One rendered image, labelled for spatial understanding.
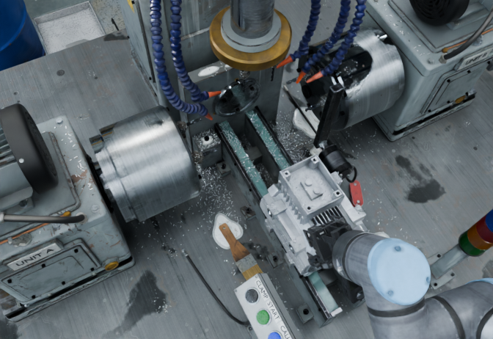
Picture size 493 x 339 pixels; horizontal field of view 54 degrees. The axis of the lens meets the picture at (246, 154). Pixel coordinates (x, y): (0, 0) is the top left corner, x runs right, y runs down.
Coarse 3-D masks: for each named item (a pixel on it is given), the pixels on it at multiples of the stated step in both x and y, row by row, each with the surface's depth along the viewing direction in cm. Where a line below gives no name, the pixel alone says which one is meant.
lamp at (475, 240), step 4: (476, 224) 109; (472, 228) 110; (468, 232) 112; (472, 232) 110; (476, 232) 108; (468, 236) 112; (472, 236) 110; (476, 236) 108; (472, 240) 110; (476, 240) 109; (480, 240) 108; (472, 244) 111; (476, 244) 110; (480, 244) 109; (484, 244) 108; (488, 244) 108; (492, 244) 108; (480, 248) 110; (484, 248) 110; (488, 248) 110
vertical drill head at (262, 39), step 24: (240, 0) 94; (264, 0) 94; (216, 24) 107; (240, 24) 99; (264, 24) 100; (288, 24) 107; (216, 48) 104; (240, 48) 102; (264, 48) 103; (288, 48) 106; (240, 72) 108
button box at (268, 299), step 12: (264, 276) 108; (240, 288) 107; (264, 288) 104; (240, 300) 106; (264, 300) 103; (276, 300) 104; (252, 312) 104; (276, 312) 102; (252, 324) 104; (276, 324) 101; (288, 324) 102; (264, 336) 102; (288, 336) 100; (300, 336) 103
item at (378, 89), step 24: (312, 48) 130; (336, 48) 127; (360, 48) 127; (384, 48) 128; (312, 72) 134; (336, 72) 124; (360, 72) 125; (384, 72) 127; (312, 96) 141; (360, 96) 126; (384, 96) 130; (336, 120) 134; (360, 120) 134
